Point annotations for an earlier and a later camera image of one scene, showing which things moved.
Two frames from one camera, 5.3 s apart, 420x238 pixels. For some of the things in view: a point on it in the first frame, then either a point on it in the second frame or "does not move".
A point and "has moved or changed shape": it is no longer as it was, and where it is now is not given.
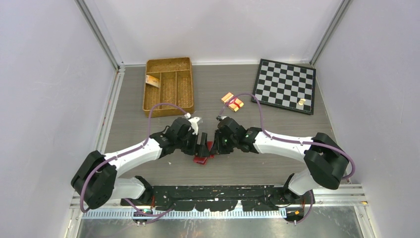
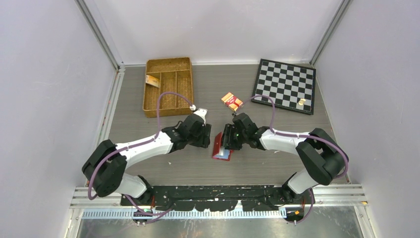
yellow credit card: (152, 81) does not move
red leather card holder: (202, 160) has moved or changed shape
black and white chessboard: (282, 85) does not move
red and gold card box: (235, 104) does not move
